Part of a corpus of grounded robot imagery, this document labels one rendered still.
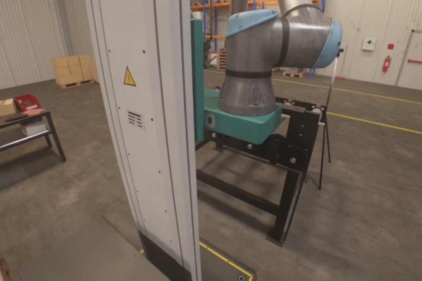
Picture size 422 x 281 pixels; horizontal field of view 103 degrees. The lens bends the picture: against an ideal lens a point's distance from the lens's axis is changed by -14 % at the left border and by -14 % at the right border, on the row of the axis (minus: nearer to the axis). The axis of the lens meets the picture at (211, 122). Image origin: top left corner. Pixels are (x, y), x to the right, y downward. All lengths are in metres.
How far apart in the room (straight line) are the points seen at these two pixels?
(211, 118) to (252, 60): 0.17
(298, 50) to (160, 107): 0.33
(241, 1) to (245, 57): 0.48
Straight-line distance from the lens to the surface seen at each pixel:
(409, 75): 10.48
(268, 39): 0.45
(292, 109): 1.21
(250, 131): 0.46
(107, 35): 0.61
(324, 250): 2.02
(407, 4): 10.46
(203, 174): 1.92
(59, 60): 8.32
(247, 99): 0.45
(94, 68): 7.99
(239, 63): 0.45
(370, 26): 10.24
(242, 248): 1.84
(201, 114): 0.50
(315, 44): 0.49
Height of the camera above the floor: 1.56
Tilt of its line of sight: 24 degrees down
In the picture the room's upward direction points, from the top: straight up
